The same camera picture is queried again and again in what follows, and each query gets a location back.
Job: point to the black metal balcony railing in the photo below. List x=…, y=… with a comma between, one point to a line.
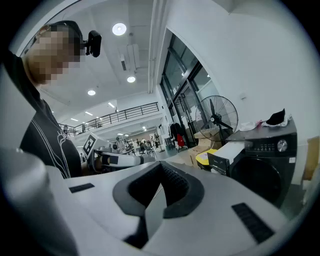
x=120, y=116

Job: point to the yellow plastic case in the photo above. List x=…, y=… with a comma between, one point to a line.
x=203, y=157

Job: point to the black cloth on white bag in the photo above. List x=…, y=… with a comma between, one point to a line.
x=287, y=121

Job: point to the black washing machine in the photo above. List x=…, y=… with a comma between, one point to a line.
x=265, y=175

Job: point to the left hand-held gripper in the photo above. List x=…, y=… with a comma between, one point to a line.
x=90, y=145

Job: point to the silver washing machine knob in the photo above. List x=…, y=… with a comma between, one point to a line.
x=282, y=145

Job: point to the black head-mounted camera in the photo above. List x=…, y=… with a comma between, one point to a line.
x=93, y=43

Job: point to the white ceiling air unit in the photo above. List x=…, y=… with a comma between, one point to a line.
x=130, y=56

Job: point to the black pedestal fan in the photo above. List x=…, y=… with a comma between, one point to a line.
x=217, y=117

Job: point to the person's left hand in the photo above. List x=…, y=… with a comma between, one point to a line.
x=100, y=163

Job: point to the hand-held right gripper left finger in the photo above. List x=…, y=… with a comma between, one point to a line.
x=95, y=205

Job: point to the brown cardboard box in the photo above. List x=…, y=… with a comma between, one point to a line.
x=186, y=157
x=207, y=138

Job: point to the person's black printed t-shirt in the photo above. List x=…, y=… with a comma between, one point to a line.
x=50, y=140

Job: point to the red garment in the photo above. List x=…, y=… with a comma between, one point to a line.
x=180, y=140

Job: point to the round ceiling light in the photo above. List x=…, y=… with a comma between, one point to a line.
x=131, y=79
x=119, y=29
x=91, y=92

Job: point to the black framed glass door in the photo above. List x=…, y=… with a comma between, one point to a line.
x=183, y=82

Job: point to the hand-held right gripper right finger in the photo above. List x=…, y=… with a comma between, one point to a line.
x=212, y=200

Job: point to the flat cardboard panel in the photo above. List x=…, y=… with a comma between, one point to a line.
x=312, y=157

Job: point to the person's head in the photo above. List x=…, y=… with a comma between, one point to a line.
x=53, y=52

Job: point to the white detergent drawer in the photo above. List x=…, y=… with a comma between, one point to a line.
x=230, y=150

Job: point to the pink detergent refill pouch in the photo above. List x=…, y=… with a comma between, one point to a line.
x=248, y=125

